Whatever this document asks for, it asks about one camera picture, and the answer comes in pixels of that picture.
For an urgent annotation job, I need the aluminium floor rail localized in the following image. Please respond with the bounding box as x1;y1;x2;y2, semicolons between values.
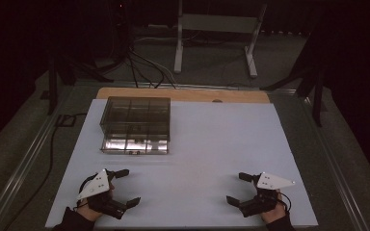
302;95;370;231
0;84;75;231
72;80;299;94

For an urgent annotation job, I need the wooden table board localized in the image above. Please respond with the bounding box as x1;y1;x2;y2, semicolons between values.
95;87;271;104

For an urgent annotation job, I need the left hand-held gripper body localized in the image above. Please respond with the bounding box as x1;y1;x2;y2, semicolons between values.
76;168;129;220

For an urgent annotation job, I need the person's left hand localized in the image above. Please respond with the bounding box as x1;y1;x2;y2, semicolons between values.
76;199;104;222

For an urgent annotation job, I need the black floor cable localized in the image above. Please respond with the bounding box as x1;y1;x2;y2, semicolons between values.
2;113;88;231

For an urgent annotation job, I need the clear plastic drawer box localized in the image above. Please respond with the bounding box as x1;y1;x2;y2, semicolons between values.
99;95;172;156

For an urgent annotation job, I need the black pole stand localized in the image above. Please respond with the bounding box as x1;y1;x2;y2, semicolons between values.
91;0;133;71

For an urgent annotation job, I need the black tripod stand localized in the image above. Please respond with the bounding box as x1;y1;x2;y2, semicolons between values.
259;9;328;128
45;52;116;116

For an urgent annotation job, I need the white metal stand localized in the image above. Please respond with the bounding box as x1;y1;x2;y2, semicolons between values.
172;0;269;79

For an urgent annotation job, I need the person's right hand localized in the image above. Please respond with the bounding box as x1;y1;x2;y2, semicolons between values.
259;190;289;224

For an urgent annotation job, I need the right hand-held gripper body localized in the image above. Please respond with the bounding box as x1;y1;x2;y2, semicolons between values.
238;171;296;218

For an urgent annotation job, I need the bundle of black cables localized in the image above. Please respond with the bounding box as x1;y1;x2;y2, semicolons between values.
126;46;178;90

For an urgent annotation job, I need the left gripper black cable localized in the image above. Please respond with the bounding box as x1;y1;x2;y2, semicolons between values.
76;174;98;210

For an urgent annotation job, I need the white table mat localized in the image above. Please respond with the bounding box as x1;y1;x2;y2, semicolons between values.
44;98;319;230

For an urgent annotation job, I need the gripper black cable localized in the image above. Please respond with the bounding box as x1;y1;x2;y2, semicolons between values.
76;174;98;210
277;192;293;215

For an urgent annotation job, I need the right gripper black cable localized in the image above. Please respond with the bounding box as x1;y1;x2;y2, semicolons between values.
277;192;293;215

